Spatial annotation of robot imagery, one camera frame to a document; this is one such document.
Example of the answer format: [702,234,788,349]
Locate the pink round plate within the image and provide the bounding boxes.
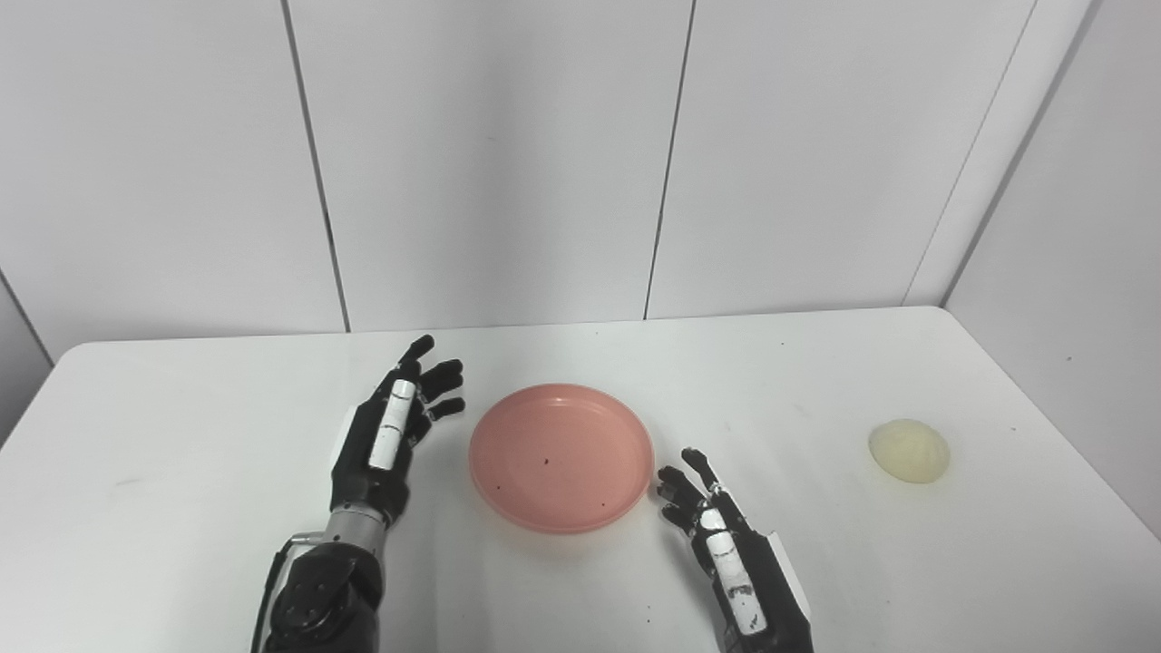
[469,384,657,535]

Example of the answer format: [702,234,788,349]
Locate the cream steamed bun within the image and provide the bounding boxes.
[868,418,952,485]

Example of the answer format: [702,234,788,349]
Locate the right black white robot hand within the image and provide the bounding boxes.
[657,447,815,653]

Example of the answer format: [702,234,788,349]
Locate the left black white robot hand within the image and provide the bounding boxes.
[328,335,467,529]

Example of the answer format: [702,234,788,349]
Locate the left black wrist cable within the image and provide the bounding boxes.
[250,532,326,653]

